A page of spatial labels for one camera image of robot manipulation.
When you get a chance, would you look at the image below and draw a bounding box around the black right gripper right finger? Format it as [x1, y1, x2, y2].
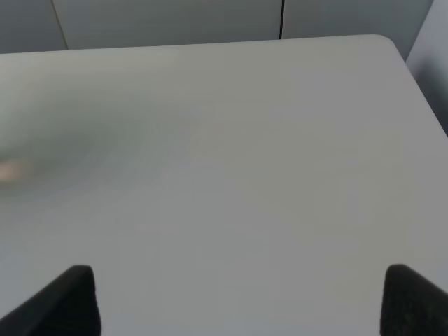
[379, 264, 447, 336]

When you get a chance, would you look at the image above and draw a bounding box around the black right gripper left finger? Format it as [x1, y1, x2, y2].
[1, 265, 102, 335]

